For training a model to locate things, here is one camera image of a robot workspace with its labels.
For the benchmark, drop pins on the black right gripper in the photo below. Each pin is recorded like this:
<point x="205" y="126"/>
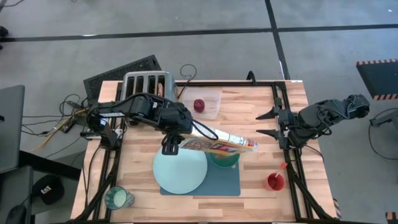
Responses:
<point x="287" y="127"/>

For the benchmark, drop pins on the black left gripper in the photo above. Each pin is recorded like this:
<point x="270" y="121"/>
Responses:
<point x="171" y="146"/>

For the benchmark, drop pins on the light blue plate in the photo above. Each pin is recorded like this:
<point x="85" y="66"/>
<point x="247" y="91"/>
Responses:
<point x="180" y="172"/>

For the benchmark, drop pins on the orange plastic spoon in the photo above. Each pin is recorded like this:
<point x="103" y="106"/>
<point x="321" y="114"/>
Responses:
<point x="283" y="166"/>

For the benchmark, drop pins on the yellow raisin bran cereal box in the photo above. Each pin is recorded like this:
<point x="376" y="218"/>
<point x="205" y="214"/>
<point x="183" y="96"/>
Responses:
<point x="230" y="143"/>

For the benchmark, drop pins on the dark red apple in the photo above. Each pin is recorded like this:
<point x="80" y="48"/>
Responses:
<point x="199" y="105"/>

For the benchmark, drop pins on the green bowl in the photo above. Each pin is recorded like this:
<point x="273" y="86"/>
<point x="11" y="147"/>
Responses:
<point x="224" y="160"/>

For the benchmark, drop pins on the brown toast slice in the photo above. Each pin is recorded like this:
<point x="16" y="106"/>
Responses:
<point x="160" y="89"/>

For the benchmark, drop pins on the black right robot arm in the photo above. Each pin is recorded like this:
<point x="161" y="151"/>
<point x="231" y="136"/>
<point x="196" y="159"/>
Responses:
<point x="326" y="113"/>

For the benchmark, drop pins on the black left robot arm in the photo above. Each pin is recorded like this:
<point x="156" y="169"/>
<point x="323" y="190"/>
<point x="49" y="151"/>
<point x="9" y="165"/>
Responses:
<point x="130" y="110"/>

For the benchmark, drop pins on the clear plastic container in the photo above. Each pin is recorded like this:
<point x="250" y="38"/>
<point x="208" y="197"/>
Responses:
<point x="213" y="105"/>

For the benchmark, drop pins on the red cup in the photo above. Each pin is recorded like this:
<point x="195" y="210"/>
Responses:
<point x="275" y="183"/>

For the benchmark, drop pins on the blue placemat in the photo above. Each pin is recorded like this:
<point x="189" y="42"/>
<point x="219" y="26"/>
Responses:
<point x="220" y="183"/>

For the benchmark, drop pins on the silver four-slot toaster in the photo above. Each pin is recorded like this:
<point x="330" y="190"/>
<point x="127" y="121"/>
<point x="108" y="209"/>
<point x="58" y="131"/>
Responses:
<point x="143" y="84"/>

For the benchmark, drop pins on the green glass tumbler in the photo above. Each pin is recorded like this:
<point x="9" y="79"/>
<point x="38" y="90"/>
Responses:
<point x="119" y="198"/>

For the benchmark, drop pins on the black perforated panel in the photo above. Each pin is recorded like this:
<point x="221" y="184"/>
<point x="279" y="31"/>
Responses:
<point x="99" y="82"/>

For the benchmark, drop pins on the grey floor device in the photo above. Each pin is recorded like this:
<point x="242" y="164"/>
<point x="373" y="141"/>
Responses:
<point x="385" y="118"/>

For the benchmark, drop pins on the black mat with striped edge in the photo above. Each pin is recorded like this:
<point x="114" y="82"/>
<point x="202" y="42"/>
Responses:
<point x="379" y="79"/>

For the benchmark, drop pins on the black cap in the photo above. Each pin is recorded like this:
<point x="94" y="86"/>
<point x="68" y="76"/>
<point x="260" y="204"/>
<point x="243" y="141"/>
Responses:
<point x="48" y="189"/>

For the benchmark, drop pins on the striped floor marker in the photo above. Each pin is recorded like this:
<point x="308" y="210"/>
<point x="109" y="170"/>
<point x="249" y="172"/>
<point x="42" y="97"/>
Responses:
<point x="392" y="217"/>

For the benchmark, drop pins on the dark grey desk pad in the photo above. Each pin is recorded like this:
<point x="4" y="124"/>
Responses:
<point x="15" y="186"/>

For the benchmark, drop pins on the grey laptop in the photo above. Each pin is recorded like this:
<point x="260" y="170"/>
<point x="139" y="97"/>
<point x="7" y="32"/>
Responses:
<point x="11" y="127"/>

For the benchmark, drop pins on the black computer mouse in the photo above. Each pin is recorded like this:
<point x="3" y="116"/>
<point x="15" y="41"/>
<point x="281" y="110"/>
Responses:
<point x="16" y="215"/>

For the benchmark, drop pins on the black shoe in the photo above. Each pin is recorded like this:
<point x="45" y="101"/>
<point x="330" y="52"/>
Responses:
<point x="3" y="31"/>

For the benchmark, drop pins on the black aluminium table frame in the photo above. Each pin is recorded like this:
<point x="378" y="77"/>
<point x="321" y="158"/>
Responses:
<point x="217" y="83"/>

